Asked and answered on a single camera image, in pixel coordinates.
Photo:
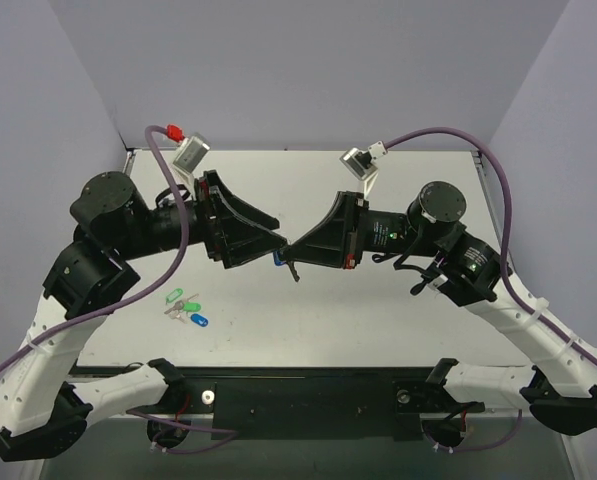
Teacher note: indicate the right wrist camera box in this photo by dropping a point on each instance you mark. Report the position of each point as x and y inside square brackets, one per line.
[359, 163]

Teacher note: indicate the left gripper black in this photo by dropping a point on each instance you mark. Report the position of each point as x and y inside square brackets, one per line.
[208, 216]

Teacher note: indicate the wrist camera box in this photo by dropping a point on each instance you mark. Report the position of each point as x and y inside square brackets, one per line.
[359, 163]
[190, 153]

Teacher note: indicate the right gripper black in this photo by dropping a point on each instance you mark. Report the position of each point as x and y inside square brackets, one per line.
[354, 230]

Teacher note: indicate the green key tag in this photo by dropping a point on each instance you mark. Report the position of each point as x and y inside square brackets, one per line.
[174, 296]
[191, 307]

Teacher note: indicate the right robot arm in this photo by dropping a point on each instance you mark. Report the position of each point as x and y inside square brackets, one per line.
[558, 386]

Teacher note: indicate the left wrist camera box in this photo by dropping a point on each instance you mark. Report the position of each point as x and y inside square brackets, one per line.
[190, 153]

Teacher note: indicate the dark blue key tag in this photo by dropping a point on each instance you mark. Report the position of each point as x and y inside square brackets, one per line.
[199, 320]

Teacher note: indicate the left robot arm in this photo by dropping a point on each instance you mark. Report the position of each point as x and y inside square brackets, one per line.
[42, 413]

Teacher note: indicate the bunch of keys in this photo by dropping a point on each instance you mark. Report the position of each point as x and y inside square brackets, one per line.
[176, 310]

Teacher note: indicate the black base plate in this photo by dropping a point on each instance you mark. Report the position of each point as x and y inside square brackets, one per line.
[310, 403]

